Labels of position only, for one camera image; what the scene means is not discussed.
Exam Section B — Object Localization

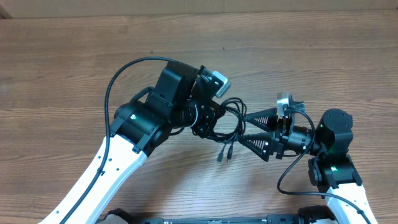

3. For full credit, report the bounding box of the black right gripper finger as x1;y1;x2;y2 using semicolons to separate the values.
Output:
245;108;278;131
238;133;275;162

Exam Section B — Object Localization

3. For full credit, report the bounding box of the black USB cable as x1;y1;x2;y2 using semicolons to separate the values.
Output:
192;96;248;163

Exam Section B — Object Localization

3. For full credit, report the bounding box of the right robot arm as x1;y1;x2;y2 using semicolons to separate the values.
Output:
238;99;377;223

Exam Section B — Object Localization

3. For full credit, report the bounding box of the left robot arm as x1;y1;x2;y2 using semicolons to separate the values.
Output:
43;58;231;223

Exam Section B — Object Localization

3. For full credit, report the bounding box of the black right camera cable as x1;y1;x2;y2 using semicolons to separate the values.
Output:
276;107;373;224

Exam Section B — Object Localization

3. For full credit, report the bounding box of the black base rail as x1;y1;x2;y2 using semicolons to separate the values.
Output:
96;205;338;224

